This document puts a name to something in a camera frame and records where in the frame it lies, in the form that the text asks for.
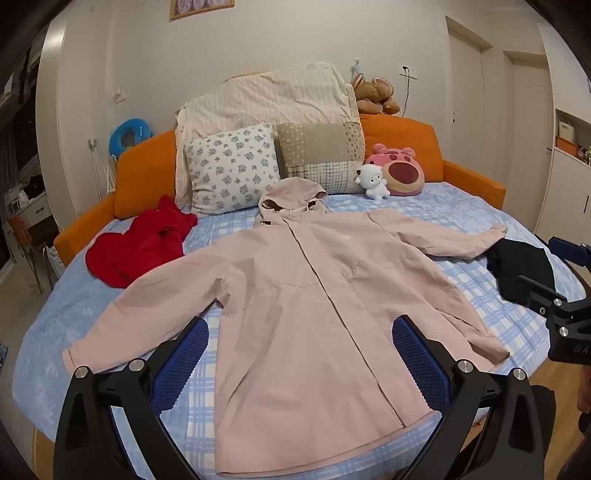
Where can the beige patchwork pillow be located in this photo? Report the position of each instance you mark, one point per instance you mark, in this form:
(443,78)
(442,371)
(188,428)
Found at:
(318,152)

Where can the orange box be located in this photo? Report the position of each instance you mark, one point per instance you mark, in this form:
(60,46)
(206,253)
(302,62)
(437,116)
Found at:
(566,144)

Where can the white door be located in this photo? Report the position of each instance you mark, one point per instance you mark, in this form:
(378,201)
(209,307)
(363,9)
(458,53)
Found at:
(466,92)
(526,138)

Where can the white wall cabinet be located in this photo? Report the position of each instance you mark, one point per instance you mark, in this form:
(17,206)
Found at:
(568,194)

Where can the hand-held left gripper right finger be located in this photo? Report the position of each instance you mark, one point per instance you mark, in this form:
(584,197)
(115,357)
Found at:
(415,355)

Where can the red garment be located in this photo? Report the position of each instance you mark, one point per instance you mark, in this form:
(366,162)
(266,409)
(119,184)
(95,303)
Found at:
(138,249)

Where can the pink hooded jacket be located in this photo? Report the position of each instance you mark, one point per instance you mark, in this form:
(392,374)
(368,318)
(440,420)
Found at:
(304,286)

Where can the white floral pillow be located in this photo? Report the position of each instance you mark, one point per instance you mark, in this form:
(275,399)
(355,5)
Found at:
(231,168)

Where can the wooden chair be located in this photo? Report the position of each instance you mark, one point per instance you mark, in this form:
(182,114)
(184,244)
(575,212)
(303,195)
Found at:
(25,240)

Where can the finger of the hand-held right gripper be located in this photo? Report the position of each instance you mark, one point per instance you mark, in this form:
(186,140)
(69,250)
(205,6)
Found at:
(572,253)
(542,295)

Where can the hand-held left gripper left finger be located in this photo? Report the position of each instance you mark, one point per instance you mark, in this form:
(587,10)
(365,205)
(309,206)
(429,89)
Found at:
(184,360)

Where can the framed wall picture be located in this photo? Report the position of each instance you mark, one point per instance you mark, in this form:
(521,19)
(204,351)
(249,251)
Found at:
(198,7)

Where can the white wall switch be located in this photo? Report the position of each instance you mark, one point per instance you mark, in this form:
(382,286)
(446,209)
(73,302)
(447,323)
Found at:
(120,96)

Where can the pink bear plush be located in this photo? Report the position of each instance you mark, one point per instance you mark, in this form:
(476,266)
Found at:
(404,173)

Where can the small white plush toy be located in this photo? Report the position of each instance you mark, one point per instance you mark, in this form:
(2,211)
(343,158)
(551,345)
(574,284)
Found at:
(371,182)

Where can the black garment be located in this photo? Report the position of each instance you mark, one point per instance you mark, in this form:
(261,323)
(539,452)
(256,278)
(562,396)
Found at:
(521,263)

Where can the blue plaid bed sheet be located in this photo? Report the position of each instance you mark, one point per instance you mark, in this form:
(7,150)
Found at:
(55,332)

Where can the white wall socket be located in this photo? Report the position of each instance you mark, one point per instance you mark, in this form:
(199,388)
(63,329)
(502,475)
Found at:
(409,70)

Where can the brown teddy bear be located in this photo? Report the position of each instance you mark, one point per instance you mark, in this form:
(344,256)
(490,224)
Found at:
(374,94)

